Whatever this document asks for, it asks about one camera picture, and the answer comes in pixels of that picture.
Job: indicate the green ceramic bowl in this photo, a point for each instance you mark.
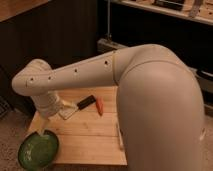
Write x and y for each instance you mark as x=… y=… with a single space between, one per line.
x=38 y=151

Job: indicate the white sponge block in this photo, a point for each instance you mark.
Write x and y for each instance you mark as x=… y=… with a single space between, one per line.
x=67 y=113

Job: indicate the orange carrot toy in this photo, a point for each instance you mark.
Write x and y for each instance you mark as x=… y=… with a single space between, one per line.
x=99 y=106

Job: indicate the wooden table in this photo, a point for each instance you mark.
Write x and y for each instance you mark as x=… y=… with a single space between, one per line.
x=86 y=137

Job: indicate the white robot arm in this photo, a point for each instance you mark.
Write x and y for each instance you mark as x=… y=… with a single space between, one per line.
x=159 y=102

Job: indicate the grey metal rail base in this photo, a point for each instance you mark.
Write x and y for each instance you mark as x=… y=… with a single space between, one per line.
x=205 y=79

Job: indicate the wooden shelf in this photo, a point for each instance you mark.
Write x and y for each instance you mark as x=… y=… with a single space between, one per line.
x=200 y=11

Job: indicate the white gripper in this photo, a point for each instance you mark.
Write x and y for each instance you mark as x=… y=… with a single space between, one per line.
x=47 y=105

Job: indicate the white tube package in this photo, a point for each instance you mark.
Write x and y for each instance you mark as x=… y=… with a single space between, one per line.
x=121 y=146

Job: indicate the metal pole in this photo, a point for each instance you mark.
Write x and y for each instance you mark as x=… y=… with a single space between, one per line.
x=108 y=20

